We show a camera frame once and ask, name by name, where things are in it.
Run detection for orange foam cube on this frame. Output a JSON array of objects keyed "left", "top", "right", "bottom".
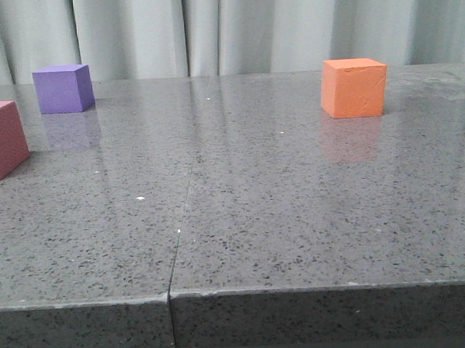
[{"left": 321, "top": 58, "right": 388, "bottom": 118}]

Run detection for purple foam cube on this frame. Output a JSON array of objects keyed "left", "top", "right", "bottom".
[{"left": 32, "top": 64, "right": 95, "bottom": 114}]

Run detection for pink foam cube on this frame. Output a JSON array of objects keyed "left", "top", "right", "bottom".
[{"left": 0, "top": 100, "right": 30, "bottom": 180}]

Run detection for grey-green pleated curtain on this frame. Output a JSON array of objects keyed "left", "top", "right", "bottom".
[{"left": 0, "top": 0, "right": 465, "bottom": 86}]

